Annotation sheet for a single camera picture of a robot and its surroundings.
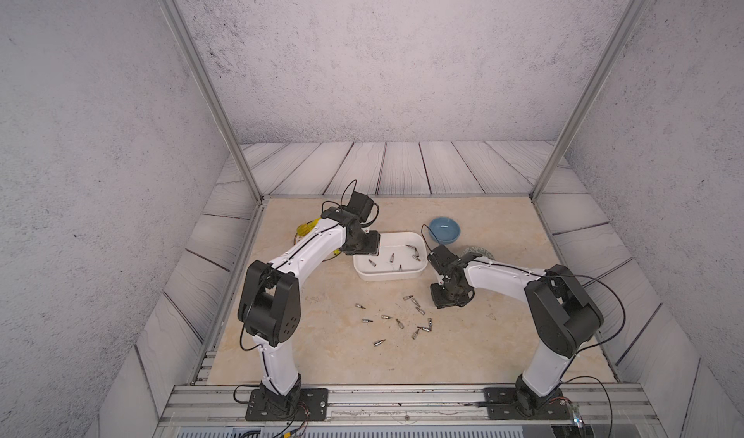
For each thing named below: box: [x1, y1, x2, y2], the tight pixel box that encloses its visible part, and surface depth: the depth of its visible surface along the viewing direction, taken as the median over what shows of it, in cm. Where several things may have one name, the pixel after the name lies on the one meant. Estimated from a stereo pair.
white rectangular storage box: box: [352, 230, 429, 282], surface depth 102 cm
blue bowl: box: [428, 216, 462, 246], surface depth 110 cm
